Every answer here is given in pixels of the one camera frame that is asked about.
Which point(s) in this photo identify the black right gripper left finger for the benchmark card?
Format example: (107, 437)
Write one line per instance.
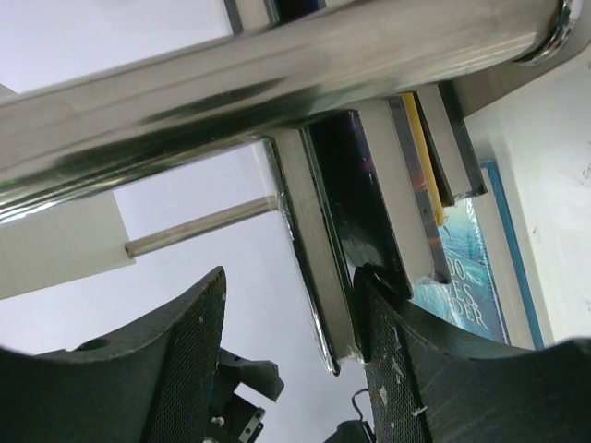
(149, 381)

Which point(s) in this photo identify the blue ocean Jules Verne book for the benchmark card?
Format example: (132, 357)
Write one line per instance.
(489, 294)

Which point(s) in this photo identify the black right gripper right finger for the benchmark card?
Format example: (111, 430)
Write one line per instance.
(430, 381)

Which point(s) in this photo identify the dark green hardcover book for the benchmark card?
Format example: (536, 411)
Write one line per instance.
(313, 243)

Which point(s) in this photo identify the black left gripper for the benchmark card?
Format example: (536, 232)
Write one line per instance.
(232, 417)

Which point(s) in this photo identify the white two-tier wooden shelf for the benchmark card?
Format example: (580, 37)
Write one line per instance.
(89, 135)

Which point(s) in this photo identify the purple galaxy cover book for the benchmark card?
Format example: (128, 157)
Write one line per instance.
(373, 186)

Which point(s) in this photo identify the black Moon and Sixpence book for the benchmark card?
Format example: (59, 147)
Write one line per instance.
(456, 163)

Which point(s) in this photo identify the yellow paperback book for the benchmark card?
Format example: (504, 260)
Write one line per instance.
(423, 154)

